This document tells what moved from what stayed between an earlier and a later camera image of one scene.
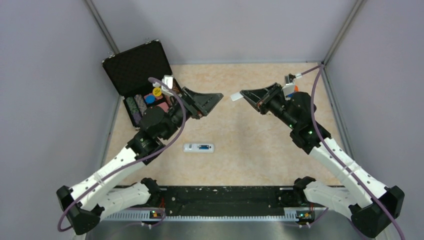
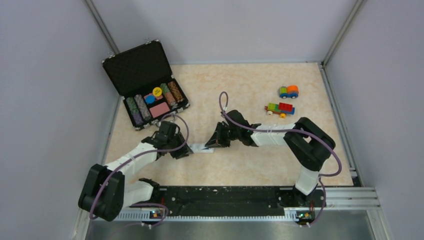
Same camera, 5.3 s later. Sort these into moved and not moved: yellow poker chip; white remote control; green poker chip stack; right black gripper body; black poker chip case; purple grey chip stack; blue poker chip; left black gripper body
Moved: left black gripper body; right black gripper body
Not moved: yellow poker chip; green poker chip stack; white remote control; purple grey chip stack; blue poker chip; black poker chip case
